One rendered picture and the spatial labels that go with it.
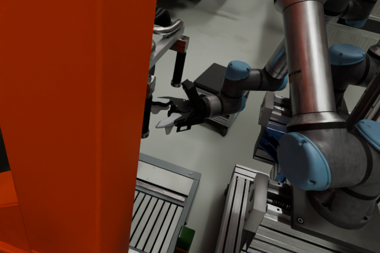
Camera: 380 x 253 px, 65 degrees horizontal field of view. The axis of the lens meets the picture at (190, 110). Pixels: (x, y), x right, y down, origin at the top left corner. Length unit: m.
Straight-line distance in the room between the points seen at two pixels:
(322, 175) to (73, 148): 0.43
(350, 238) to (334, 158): 0.25
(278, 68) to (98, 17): 0.74
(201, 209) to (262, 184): 0.91
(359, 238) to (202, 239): 0.96
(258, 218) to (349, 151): 0.30
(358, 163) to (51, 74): 0.55
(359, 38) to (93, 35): 3.82
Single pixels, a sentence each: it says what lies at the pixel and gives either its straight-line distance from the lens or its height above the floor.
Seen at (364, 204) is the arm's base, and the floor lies 0.89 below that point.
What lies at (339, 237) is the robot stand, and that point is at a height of 0.82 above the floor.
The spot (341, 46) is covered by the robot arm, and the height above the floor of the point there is 1.04.
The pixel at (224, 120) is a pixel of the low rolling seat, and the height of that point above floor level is 0.14.
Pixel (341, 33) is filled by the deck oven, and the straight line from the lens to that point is 3.98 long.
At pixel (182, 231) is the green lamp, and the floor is 0.66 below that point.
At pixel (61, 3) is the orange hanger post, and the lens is 0.34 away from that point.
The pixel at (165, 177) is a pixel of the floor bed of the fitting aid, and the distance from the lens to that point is 1.73.
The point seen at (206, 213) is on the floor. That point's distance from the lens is 1.73.
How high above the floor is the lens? 1.37
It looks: 35 degrees down
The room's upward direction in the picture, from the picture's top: 13 degrees clockwise
